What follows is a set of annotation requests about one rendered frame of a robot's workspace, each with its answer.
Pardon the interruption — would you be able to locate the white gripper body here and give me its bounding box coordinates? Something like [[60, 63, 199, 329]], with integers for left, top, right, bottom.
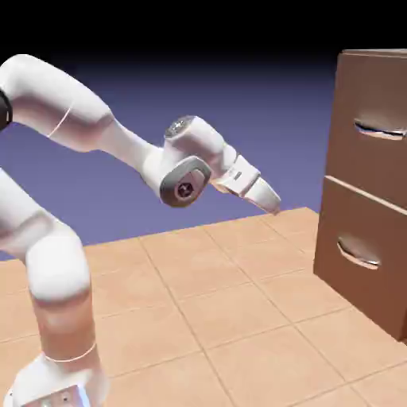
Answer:
[[243, 176, 282, 216]]

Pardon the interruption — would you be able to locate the brown wooden cabinet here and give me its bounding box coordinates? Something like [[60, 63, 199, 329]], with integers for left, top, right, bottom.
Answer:
[[312, 48, 407, 343]]

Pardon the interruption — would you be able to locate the brown lower drawer front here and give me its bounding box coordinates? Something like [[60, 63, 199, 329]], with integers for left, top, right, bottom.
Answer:
[[312, 175, 407, 342]]

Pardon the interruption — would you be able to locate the brown drawer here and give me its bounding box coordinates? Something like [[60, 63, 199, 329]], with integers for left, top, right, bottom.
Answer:
[[312, 175, 407, 342], [326, 52, 407, 211]]

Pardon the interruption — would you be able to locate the brown upper drawer front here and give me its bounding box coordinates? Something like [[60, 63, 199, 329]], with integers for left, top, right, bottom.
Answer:
[[326, 52, 407, 211]]

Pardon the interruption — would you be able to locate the silver curved lower handle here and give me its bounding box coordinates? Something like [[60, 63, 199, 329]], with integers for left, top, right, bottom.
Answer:
[[336, 236, 382, 271]]

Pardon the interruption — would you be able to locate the silver curved handle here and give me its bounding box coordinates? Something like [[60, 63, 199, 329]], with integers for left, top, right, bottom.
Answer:
[[336, 236, 382, 271], [353, 118, 407, 141]]

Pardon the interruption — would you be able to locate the silver curved upper handle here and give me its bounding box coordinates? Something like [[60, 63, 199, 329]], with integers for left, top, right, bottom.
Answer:
[[353, 118, 407, 141]]

